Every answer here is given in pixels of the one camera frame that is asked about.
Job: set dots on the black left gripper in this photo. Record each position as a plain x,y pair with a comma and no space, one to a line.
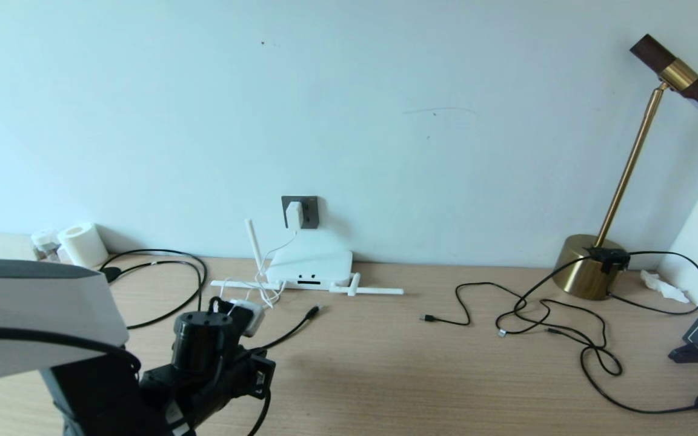
263,376

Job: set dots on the white router with antennas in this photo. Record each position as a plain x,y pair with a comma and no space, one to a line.
309,263

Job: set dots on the white power adapter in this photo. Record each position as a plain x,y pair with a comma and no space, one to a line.
294,215

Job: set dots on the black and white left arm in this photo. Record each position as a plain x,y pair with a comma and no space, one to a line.
22,315

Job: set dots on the white toilet paper roll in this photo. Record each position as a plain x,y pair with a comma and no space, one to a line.
84,245

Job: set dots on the brass desk lamp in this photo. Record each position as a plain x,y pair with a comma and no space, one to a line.
579,272

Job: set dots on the crumpled white tissue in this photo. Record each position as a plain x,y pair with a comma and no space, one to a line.
664,286

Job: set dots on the grey wall socket plate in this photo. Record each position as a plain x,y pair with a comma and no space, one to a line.
311,212

